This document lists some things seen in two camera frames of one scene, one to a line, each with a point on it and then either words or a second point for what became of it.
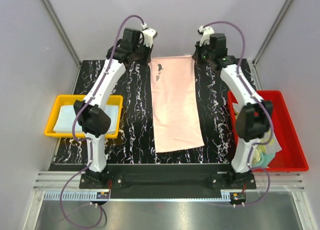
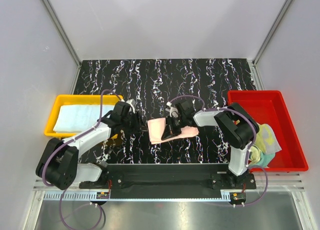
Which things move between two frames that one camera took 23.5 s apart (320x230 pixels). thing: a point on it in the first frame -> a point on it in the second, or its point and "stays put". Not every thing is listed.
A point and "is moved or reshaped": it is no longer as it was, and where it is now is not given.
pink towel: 177,119 is moved or reshaped
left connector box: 101,195 stays put
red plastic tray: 292,158 stays put
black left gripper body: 142,51 -> 130,123
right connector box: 240,196 stays put
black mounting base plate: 168,178 stays put
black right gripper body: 203,55 -> 175,124
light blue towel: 67,115 stays put
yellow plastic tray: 64,100 stays put
